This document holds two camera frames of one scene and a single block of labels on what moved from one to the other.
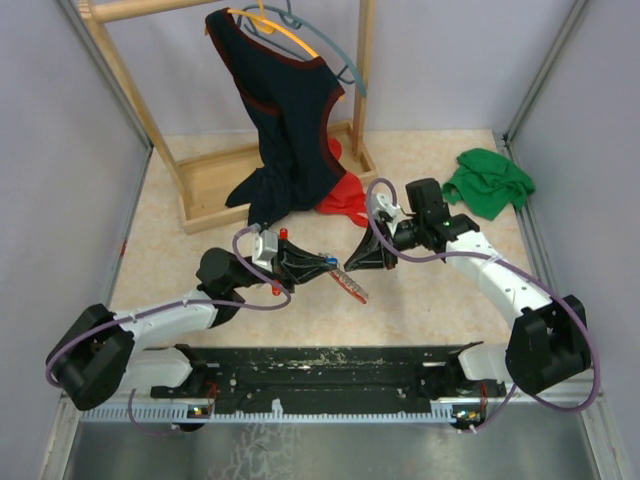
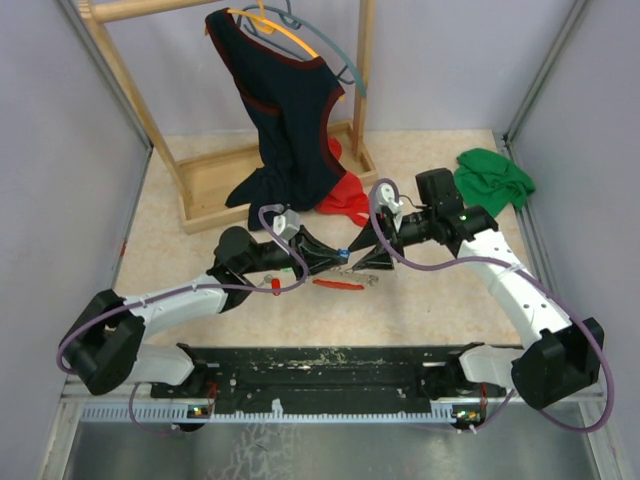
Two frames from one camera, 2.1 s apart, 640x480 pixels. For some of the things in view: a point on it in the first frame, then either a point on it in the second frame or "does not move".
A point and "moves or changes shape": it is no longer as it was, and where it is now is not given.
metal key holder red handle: [350, 285] moves or changes shape
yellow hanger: [266, 25] does not move
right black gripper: [372, 254] does not move
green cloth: [487, 183] does not move
